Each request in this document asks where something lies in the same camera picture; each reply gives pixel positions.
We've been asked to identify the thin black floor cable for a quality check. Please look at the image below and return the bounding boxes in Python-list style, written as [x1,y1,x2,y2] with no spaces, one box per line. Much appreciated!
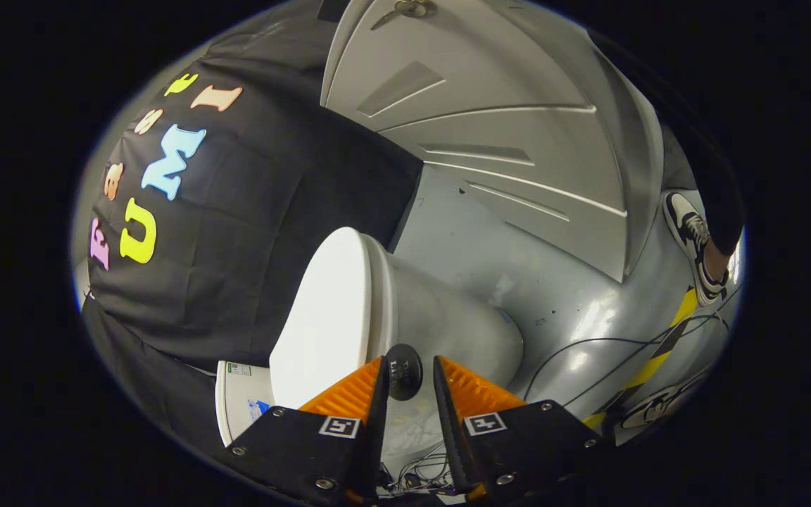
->
[522,313,731,409]

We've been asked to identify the metal door handle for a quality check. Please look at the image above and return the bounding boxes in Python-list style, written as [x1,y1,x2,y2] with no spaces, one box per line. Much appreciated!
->
[369,0,439,30]

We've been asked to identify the yellow black floor tape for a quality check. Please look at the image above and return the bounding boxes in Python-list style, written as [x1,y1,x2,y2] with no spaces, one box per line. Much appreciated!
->
[581,287,700,432]

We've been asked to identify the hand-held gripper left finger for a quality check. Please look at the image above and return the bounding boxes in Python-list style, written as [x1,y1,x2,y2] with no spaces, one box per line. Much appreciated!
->
[225,356,390,507]

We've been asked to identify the tangle of black cables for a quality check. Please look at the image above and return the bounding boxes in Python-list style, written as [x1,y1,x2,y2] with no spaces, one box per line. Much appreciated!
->
[379,444,466,497]

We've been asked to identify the black round lid knob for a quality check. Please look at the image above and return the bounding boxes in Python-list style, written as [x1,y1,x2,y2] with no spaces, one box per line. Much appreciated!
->
[385,344,425,402]

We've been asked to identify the person's leg in black trousers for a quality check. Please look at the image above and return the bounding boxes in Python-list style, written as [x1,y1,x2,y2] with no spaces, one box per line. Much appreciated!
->
[589,28,746,257]

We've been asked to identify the black backdrop cloth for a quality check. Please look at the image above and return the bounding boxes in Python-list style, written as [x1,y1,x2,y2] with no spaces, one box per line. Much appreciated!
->
[82,0,425,451]

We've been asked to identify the person's black white shoe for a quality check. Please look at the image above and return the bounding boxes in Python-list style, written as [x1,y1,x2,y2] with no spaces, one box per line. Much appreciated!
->
[620,377,705,430]
[662,192,730,308]

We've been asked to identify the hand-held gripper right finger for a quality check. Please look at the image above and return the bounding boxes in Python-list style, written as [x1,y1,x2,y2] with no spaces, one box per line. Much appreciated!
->
[432,356,601,503]

